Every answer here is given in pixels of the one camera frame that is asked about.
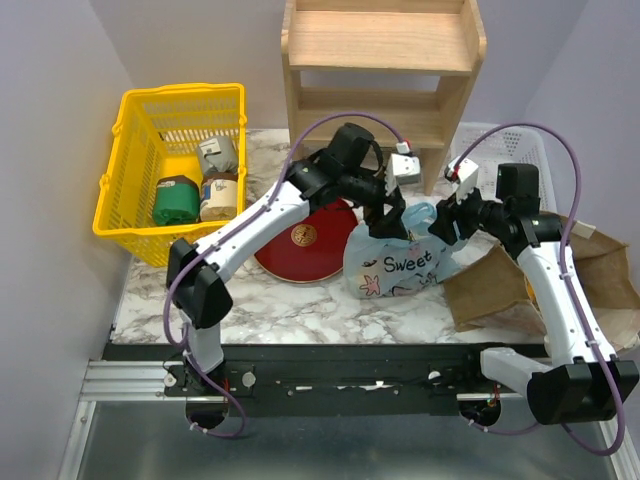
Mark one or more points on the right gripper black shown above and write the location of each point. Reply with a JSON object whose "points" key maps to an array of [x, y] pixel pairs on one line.
{"points": [[447, 212]]}

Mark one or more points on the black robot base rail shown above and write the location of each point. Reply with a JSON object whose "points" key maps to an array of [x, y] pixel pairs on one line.
{"points": [[327, 381]]}

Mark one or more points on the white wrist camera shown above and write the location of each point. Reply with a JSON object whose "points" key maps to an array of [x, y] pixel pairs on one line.
{"points": [[462, 173], [402, 169]]}

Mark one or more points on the red round lacquer tray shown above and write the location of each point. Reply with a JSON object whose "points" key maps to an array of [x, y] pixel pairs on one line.
{"points": [[313, 249]]}

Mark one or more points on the beige wrapped food package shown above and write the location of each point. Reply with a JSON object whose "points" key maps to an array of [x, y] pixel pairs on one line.
{"points": [[218, 197]]}

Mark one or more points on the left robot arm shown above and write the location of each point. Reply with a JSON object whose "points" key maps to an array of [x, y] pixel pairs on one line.
{"points": [[198, 272]]}

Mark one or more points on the light blue plastic bag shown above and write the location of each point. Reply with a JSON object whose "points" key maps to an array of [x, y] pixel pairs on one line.
{"points": [[375, 268]]}

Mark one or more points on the aluminium frame profile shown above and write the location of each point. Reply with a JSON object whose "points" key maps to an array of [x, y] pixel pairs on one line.
{"points": [[108, 381]]}

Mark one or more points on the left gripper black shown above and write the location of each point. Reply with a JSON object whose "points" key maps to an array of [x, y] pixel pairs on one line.
{"points": [[381, 225]]}

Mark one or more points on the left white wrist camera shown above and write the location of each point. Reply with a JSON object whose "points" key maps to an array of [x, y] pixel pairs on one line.
{"points": [[402, 169]]}

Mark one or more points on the yellow snack bag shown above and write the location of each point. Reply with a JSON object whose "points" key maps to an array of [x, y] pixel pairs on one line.
{"points": [[531, 294]]}

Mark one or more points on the grey wrapped food package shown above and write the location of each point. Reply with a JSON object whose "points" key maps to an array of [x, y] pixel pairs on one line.
{"points": [[217, 154]]}

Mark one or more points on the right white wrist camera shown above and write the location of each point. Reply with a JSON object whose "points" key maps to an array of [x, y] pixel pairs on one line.
{"points": [[462, 173]]}

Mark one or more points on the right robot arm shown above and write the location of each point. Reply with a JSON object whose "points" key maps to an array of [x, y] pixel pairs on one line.
{"points": [[585, 381]]}

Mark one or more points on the white plastic mesh basket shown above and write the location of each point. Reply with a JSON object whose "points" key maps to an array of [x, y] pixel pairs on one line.
{"points": [[514, 145]]}

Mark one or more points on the wooden shelf rack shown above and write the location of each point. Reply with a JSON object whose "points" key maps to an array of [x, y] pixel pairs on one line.
{"points": [[412, 64]]}

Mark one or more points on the brown paper grocery bag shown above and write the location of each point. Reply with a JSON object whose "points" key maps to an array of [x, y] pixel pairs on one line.
{"points": [[491, 292]]}

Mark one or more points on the yellow plastic shopping basket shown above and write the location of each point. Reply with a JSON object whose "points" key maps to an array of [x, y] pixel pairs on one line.
{"points": [[156, 133]]}

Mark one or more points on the green wrapped food package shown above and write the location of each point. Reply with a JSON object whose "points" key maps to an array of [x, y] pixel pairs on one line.
{"points": [[176, 202]]}

